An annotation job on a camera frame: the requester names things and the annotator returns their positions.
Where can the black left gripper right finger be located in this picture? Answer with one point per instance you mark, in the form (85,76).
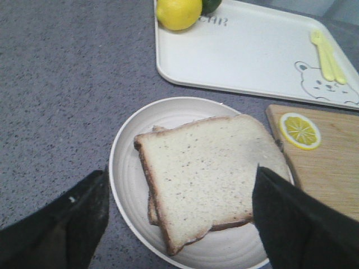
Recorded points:
(298,231)

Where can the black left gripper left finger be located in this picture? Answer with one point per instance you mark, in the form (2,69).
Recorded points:
(64,233)

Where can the white round plate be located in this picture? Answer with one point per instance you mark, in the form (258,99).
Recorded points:
(238,247)

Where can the white bread slice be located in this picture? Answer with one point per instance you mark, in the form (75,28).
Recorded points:
(201,174)

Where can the bottom bread slice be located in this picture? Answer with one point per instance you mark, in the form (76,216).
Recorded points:
(153,218)

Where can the white rectangular tray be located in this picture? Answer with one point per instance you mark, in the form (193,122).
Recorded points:
(255,50)

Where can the wooden cutting board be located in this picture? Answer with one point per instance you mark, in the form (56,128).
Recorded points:
(328,173)

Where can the yellow lemon slice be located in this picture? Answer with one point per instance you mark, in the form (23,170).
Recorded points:
(300,131)

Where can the yellow plastic knife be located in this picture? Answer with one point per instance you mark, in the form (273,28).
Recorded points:
(339,75)

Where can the yellow plastic fork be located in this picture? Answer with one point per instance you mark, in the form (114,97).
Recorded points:
(326,68)

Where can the green lime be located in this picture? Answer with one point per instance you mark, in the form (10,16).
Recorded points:
(209,6)

